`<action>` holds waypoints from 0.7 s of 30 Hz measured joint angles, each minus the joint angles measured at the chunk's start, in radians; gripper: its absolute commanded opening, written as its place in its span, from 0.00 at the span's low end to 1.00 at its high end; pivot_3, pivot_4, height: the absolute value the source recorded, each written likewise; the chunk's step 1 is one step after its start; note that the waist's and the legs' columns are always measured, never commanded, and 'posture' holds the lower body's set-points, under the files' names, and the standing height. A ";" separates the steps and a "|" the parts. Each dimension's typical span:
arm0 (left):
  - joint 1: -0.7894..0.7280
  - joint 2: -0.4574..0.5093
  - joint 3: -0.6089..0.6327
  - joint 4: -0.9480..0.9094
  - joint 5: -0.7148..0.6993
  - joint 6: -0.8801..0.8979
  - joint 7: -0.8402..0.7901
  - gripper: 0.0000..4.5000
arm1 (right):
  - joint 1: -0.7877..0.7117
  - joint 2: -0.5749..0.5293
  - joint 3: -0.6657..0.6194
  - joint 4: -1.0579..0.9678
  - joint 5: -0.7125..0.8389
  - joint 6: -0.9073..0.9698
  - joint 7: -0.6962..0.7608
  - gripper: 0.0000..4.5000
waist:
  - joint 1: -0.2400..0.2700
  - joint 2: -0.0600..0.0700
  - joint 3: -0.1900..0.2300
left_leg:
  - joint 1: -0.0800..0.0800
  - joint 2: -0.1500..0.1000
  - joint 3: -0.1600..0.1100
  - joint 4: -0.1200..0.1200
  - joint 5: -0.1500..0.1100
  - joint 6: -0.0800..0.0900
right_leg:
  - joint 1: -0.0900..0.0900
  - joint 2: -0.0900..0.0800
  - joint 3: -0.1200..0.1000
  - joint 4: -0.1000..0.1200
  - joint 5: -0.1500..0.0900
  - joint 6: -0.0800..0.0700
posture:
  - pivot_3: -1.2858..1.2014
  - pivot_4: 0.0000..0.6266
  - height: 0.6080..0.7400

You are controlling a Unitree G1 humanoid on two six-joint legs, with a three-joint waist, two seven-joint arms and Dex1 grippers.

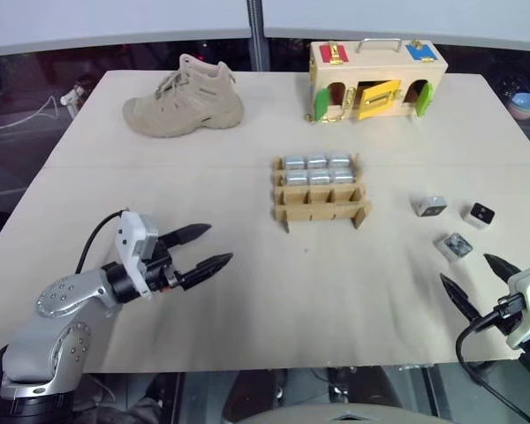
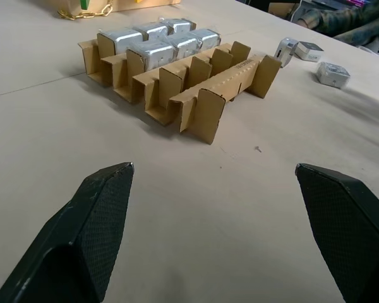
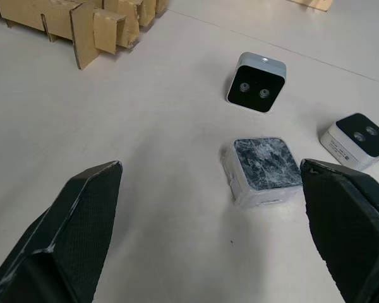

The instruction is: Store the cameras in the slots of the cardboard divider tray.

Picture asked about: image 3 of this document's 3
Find white cube stereo camera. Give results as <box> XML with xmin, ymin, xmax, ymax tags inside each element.
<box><xmin>226</xmin><ymin>51</ymin><xmax>287</xmax><ymax>113</ymax></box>
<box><xmin>320</xmin><ymin>112</ymin><xmax>379</xmax><ymax>172</ymax></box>

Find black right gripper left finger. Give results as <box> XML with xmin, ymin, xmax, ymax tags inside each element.
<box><xmin>0</xmin><ymin>160</ymin><xmax>124</xmax><ymax>303</ymax></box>

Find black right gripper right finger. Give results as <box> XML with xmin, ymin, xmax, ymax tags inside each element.
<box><xmin>299</xmin><ymin>158</ymin><xmax>379</xmax><ymax>303</ymax></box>

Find cardboard divider structure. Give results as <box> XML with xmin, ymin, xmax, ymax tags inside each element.
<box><xmin>0</xmin><ymin>0</ymin><xmax>172</xmax><ymax>71</ymax></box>

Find plastic-wrapped white cube camera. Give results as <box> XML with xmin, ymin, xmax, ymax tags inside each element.
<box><xmin>220</xmin><ymin>136</ymin><xmax>303</xmax><ymax>208</ymax></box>

